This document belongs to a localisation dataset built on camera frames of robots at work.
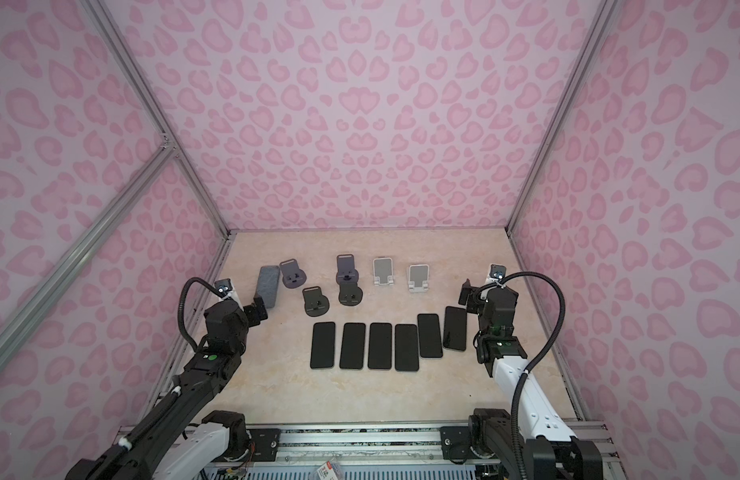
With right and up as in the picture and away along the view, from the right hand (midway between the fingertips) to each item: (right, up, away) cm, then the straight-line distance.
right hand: (484, 281), depth 83 cm
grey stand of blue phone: (-39, -6, +17) cm, 43 cm away
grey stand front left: (-49, -8, +12) cm, 51 cm away
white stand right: (-16, 0, +18) cm, 24 cm away
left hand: (-67, -4, 0) cm, 67 cm away
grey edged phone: (-14, -17, +7) cm, 23 cm away
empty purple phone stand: (-40, +1, +19) cm, 44 cm away
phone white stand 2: (-6, -15, +10) cm, 19 cm away
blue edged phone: (-21, -21, +5) cm, 30 cm away
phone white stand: (-46, -20, +8) cm, 51 cm away
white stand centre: (-28, +2, +18) cm, 33 cm away
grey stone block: (-68, -3, +19) cm, 70 cm away
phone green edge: (-29, -20, +6) cm, 36 cm away
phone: (-37, -22, +5) cm, 43 cm away
